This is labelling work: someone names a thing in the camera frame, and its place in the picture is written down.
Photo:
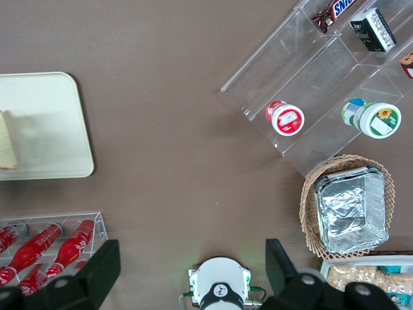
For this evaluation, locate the red cola bottle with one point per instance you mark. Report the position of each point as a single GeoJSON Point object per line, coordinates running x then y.
{"type": "Point", "coordinates": [35, 247]}
{"type": "Point", "coordinates": [30, 283]}
{"type": "Point", "coordinates": [77, 240]}
{"type": "Point", "coordinates": [6, 239]}

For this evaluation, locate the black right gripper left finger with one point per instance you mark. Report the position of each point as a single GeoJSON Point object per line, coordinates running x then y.
{"type": "Point", "coordinates": [90, 281]}

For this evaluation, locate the red lid yogurt cup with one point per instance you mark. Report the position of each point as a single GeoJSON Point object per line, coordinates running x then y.
{"type": "Point", "coordinates": [285, 119]}

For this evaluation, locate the clear acrylic stepped shelf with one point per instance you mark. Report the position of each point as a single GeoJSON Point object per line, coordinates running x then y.
{"type": "Point", "coordinates": [322, 64]}

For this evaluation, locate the clear bag of peanuts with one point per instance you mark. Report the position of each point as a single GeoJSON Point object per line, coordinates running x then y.
{"type": "Point", "coordinates": [393, 279]}
{"type": "Point", "coordinates": [348, 277]}

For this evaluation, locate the beige plastic tray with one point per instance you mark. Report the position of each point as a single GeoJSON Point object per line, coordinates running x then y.
{"type": "Point", "coordinates": [48, 129]}

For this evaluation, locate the green lid yogurt cup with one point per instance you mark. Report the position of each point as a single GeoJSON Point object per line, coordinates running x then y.
{"type": "Point", "coordinates": [374, 119]}

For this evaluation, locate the black and white carton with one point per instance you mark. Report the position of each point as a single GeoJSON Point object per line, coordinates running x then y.
{"type": "Point", "coordinates": [374, 30]}

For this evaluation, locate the triangle sandwich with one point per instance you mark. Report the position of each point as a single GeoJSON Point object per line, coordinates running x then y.
{"type": "Point", "coordinates": [7, 145]}

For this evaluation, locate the white rectangular snack tray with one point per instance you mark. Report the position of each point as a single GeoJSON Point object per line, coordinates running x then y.
{"type": "Point", "coordinates": [326, 264]}

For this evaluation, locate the snickers chocolate bar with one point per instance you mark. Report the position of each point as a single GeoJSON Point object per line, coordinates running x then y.
{"type": "Point", "coordinates": [338, 9]}

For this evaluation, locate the clear acrylic bottle rack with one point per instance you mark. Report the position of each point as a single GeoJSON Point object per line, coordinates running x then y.
{"type": "Point", "coordinates": [101, 226]}

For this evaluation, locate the red cookie box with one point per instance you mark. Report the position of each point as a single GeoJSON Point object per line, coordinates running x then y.
{"type": "Point", "coordinates": [408, 64]}

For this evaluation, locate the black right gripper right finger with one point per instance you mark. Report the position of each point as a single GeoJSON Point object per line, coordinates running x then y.
{"type": "Point", "coordinates": [290, 290]}

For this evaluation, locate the light tan wicker basket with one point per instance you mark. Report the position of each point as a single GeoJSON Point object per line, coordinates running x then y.
{"type": "Point", "coordinates": [308, 206]}

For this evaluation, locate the small teal snack packet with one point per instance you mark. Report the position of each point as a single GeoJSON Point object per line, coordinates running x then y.
{"type": "Point", "coordinates": [390, 269]}

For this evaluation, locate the aluminium foil container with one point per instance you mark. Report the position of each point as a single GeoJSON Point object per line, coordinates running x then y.
{"type": "Point", "coordinates": [348, 213]}

